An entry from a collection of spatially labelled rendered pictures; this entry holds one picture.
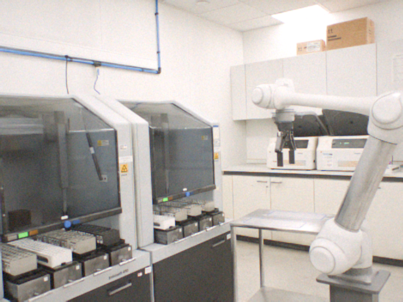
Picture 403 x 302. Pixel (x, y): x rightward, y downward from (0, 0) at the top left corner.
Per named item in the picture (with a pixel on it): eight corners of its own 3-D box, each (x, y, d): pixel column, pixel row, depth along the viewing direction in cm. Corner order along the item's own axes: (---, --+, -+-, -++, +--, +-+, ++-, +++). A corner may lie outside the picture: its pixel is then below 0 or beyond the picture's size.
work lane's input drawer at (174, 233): (92, 230, 257) (91, 217, 256) (108, 225, 268) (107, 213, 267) (173, 246, 213) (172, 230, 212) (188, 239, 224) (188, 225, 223)
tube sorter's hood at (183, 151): (99, 198, 249) (93, 100, 245) (162, 185, 297) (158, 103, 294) (156, 204, 218) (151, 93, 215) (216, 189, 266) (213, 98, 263)
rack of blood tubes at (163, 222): (129, 225, 237) (128, 216, 236) (140, 222, 245) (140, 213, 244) (164, 231, 219) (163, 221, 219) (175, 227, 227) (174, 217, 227)
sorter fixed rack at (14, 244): (-14, 248, 199) (-15, 236, 199) (6, 243, 207) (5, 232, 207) (15, 258, 181) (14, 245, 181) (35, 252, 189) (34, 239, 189)
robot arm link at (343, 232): (354, 273, 160) (331, 290, 144) (320, 251, 170) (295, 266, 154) (434, 99, 136) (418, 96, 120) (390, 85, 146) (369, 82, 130)
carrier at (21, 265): (35, 267, 162) (33, 253, 162) (37, 268, 161) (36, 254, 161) (8, 276, 153) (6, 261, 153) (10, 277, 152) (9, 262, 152)
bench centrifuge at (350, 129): (315, 171, 403) (313, 106, 399) (333, 165, 453) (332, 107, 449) (371, 172, 370) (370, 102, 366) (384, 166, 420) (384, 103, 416)
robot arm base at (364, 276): (381, 269, 176) (381, 257, 176) (370, 286, 158) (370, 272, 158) (341, 262, 187) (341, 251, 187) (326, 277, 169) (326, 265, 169)
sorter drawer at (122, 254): (35, 245, 224) (34, 230, 224) (56, 239, 235) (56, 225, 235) (117, 268, 181) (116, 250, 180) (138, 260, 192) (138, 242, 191)
